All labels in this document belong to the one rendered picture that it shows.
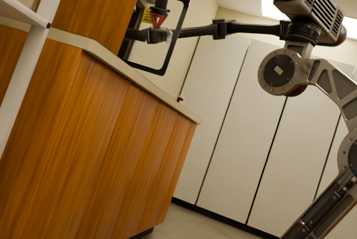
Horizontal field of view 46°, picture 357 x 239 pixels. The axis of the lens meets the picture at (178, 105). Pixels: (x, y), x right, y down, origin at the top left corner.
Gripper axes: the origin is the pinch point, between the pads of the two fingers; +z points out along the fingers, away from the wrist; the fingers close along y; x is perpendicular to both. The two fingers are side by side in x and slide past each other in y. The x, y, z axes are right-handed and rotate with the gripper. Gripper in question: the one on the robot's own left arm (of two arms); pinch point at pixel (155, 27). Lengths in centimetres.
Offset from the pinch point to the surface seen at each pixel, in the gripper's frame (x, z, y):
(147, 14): -8.5, -4.1, -5.9
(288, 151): 71, 136, -286
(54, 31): -4, 0, 71
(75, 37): 4, 0, 71
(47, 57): -3, 7, 74
